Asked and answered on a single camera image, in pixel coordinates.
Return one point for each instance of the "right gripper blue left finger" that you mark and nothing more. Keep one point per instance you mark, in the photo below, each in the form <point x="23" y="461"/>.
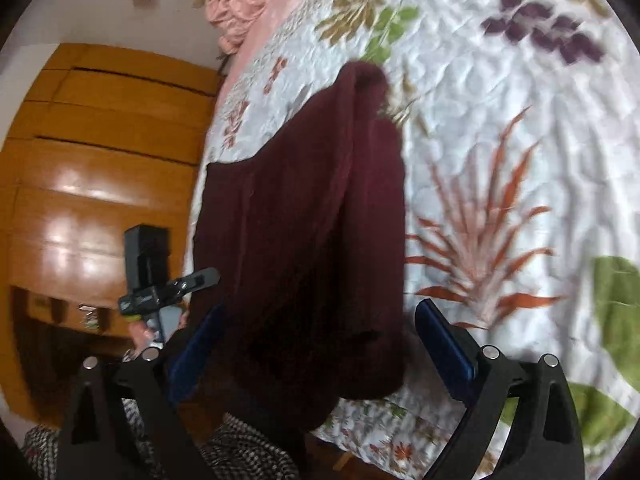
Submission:
<point x="189" y="351"/>

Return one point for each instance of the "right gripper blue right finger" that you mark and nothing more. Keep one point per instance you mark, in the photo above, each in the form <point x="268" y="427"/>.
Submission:
<point x="452" y="350"/>

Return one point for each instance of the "maroon pants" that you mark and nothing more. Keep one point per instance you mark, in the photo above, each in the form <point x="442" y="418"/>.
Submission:
<point x="308" y="236"/>

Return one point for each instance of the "striped left sleeve forearm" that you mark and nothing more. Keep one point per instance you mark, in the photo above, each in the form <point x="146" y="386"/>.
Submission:
<point x="236" y="451"/>

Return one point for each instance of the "left hand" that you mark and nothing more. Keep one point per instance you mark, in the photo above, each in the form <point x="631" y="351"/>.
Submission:
<point x="143" y="336"/>

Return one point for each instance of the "orange wooden wardrobe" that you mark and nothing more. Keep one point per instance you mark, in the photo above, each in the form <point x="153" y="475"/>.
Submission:
<point x="94" y="140"/>

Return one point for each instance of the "white floral quilt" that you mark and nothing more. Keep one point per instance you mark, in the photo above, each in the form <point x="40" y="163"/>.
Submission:
<point x="520" y="137"/>

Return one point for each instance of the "pink bed sheet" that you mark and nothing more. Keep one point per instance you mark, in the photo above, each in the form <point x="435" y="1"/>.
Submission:
<point x="274" y="15"/>

